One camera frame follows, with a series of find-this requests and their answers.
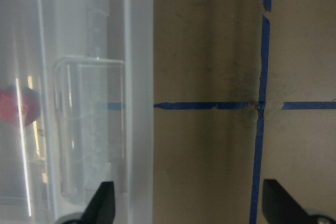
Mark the red block in box far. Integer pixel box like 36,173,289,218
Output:
1,85,41,127

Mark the clear plastic box lid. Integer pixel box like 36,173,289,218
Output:
1,0,153,223

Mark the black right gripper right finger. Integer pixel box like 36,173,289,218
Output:
262,179,335,224

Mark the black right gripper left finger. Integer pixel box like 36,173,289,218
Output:
78,181,116,224

